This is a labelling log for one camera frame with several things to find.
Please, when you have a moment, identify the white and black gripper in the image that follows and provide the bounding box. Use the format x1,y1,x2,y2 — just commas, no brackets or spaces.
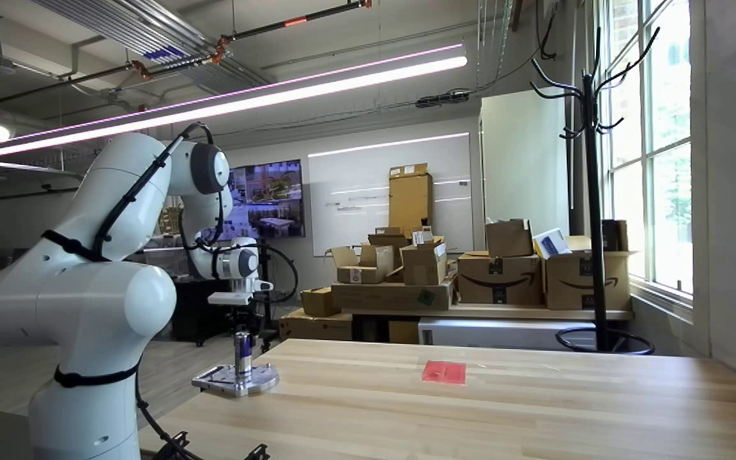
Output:
208,280,273,331

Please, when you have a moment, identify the silver blue soda can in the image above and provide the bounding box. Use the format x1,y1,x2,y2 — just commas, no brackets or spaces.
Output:
234,328,253,377

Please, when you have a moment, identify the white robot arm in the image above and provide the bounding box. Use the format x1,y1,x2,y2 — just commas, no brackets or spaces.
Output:
0,133,231,460

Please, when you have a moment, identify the long flat cardboard box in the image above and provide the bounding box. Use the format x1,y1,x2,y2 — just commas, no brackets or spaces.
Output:
332,284,452,311

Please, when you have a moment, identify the low wooden bench table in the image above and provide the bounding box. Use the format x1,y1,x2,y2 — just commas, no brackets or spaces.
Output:
280,300,637,345

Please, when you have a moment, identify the tall upright cardboard box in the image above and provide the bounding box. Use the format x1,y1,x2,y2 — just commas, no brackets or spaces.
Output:
390,162,433,235

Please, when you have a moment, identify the large Amazon cardboard box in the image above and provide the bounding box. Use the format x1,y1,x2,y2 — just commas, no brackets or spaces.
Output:
457,256,543,307

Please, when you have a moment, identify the small cardboard box on top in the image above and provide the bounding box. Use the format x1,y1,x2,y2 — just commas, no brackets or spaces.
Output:
487,219,531,257

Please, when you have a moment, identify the long ceiling light bar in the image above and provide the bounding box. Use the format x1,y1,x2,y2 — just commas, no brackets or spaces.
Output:
0,42,467,158

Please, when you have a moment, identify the right Amazon cardboard box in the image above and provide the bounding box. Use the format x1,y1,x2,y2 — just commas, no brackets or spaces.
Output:
543,252,630,309

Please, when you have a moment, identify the black coat rack stand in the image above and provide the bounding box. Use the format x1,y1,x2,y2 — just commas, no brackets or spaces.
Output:
531,32,657,355

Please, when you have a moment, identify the wall mounted monitor screen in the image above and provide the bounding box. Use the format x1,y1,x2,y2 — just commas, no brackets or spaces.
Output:
225,158,304,238

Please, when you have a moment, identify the white wall whiteboard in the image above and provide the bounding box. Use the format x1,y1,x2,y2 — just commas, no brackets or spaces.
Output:
308,133,473,256

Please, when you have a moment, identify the window with white frame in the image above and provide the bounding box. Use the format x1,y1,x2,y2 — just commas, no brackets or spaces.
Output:
595,0,694,293

